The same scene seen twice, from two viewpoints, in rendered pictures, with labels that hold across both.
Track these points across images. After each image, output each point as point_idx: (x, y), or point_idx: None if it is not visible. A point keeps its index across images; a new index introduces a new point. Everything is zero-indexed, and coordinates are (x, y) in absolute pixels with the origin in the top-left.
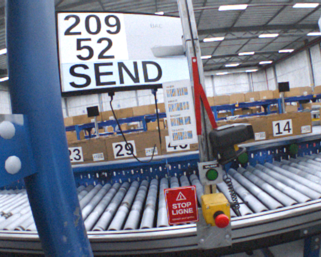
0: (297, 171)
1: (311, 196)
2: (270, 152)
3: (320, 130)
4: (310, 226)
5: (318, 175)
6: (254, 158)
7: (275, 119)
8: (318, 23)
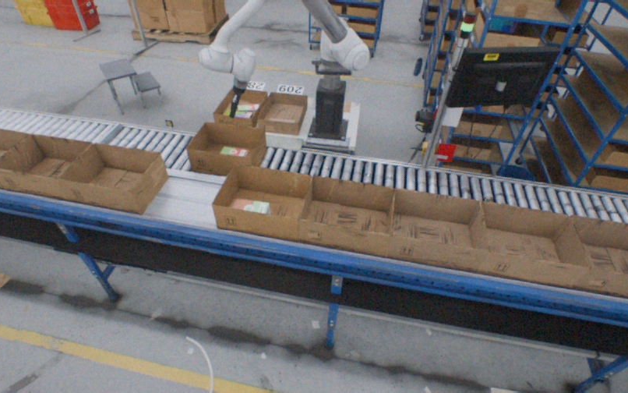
0: None
1: (352, 163)
2: None
3: (204, 194)
4: None
5: (317, 174)
6: None
7: (298, 176)
8: (364, 55)
